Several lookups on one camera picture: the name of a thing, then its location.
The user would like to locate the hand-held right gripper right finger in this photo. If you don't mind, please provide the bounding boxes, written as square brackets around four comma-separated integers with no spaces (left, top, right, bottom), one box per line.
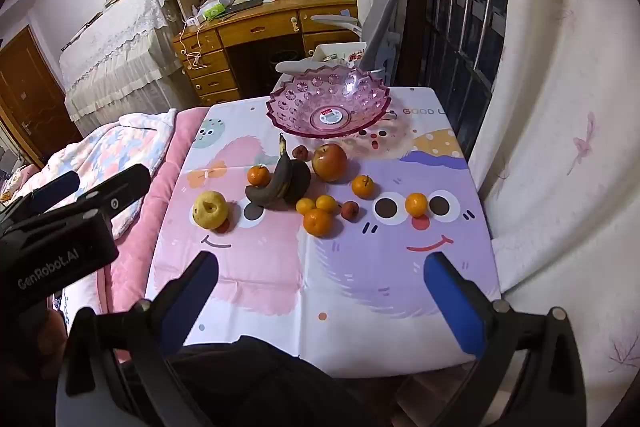
[423,251,587,427]

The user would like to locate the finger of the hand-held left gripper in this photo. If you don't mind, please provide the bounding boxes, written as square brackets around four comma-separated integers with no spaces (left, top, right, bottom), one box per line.
[20,171,81,215]
[75,164,152,220]

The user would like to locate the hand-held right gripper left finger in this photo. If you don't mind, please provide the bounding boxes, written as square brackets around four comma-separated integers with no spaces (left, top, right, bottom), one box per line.
[55,251,219,427]

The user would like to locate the yellow pear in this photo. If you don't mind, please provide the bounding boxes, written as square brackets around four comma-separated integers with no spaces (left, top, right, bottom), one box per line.
[192,190,228,229]

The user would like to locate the orange tangerine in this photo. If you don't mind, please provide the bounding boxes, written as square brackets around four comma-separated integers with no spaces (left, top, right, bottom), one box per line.
[405,192,430,218]
[351,175,376,199]
[303,208,334,238]
[247,163,272,188]

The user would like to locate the dark overripe banana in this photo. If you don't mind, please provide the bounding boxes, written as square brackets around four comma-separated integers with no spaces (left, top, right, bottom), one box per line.
[245,133,296,208]

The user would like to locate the dark avocado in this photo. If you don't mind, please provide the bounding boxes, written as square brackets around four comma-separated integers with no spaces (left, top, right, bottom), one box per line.
[287,161,312,204]

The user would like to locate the red apple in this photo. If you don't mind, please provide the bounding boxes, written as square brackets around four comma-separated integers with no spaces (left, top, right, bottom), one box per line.
[312,143,348,182]

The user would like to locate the pink glass bowl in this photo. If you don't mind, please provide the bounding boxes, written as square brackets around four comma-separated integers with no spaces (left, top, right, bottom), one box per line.
[265,64,392,138]

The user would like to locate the floral quilt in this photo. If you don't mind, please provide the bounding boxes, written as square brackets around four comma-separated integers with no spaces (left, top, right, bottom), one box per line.
[45,109,178,240]

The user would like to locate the pink blanket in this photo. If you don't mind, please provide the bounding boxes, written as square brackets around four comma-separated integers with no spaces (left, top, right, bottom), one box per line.
[97,107,211,313]

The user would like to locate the brown wooden door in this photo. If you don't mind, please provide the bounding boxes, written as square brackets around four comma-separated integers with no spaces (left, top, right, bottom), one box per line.
[0,26,83,168]

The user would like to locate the cartoon printed tablecloth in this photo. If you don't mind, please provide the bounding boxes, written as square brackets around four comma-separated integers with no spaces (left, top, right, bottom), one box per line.
[145,88,502,380]

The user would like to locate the person's dark clothing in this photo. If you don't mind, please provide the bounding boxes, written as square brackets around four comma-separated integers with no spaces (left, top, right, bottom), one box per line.
[115,334,481,427]

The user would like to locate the white lace cover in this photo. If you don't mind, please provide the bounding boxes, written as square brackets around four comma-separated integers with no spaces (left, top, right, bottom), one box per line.
[59,0,201,130]

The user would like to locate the wooden desk with drawers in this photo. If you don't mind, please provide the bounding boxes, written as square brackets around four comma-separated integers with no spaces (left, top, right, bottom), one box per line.
[173,0,361,105]

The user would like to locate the white flower print curtain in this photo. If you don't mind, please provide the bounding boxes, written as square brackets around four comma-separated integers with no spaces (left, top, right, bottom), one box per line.
[467,0,640,388]

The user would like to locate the metal window grille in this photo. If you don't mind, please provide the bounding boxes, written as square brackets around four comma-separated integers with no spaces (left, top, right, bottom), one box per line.
[400,0,508,158]

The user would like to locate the grey office chair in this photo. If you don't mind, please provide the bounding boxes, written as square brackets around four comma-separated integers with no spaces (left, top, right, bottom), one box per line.
[276,0,432,88]

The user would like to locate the white charging cable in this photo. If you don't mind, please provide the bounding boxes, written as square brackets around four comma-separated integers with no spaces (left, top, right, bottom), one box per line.
[180,14,208,70]

